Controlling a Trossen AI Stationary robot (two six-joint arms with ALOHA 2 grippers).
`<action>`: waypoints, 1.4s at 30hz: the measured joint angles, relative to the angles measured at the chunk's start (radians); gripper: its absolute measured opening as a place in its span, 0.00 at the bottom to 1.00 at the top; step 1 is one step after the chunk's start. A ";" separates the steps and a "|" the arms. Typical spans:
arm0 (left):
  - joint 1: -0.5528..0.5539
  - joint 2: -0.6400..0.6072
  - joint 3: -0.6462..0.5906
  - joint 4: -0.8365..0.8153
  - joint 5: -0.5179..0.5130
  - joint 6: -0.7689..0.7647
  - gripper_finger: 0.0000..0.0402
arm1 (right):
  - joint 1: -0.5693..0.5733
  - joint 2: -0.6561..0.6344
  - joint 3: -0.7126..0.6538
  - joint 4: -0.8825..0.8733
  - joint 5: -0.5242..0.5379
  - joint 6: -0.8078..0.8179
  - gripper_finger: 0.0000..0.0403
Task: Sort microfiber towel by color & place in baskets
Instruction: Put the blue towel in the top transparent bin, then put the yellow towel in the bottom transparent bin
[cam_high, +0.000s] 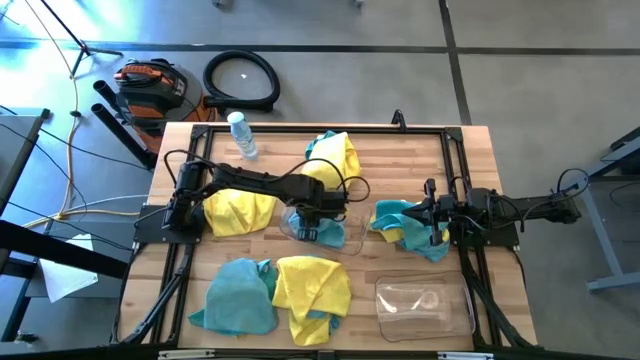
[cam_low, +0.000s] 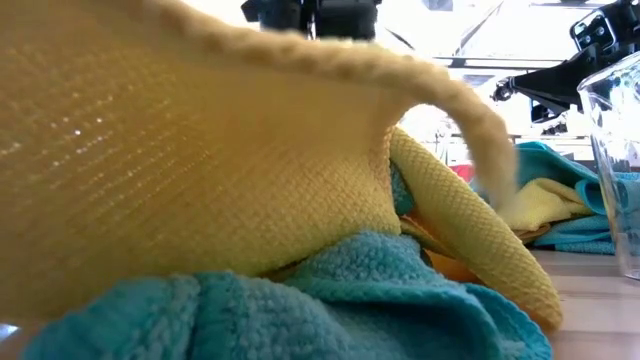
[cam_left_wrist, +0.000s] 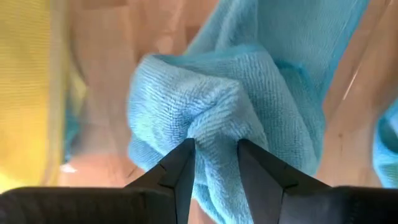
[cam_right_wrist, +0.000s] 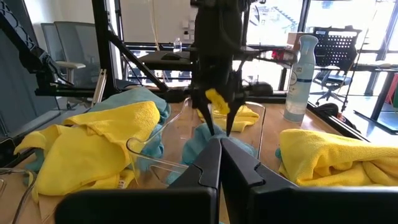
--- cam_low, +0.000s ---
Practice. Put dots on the yellow microfiber towel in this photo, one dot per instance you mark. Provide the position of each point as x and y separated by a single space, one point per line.
542 205
200 175

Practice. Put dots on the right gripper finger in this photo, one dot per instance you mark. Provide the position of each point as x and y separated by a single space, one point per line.
555 85
545 114

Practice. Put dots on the clear plastic basket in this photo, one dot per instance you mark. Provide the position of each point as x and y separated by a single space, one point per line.
615 125

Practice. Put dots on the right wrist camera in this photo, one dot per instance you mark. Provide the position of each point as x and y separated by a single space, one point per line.
592 30

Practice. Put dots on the blue microfiber towel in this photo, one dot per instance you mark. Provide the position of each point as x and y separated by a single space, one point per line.
542 160
575 237
350 300

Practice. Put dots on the black ceiling spotlight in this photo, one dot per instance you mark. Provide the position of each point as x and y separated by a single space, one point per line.
500 93

